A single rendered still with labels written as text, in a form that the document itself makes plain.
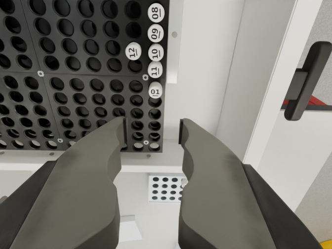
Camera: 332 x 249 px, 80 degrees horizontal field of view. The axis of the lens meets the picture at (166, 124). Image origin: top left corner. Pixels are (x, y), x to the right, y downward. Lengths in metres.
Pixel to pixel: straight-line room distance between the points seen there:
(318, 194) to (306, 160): 1.65
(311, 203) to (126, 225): 1.87
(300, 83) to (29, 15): 0.23
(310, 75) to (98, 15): 0.18
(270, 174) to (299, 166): 0.06
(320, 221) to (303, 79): 2.35
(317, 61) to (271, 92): 0.05
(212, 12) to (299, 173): 0.41
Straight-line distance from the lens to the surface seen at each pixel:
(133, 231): 0.60
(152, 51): 0.17
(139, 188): 0.49
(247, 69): 0.22
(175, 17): 0.23
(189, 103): 0.27
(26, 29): 0.21
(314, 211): 2.35
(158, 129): 0.21
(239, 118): 0.23
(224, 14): 0.25
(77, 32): 0.19
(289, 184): 0.57
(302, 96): 0.22
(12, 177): 0.42
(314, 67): 0.21
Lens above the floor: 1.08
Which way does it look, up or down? 58 degrees down
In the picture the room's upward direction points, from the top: 178 degrees clockwise
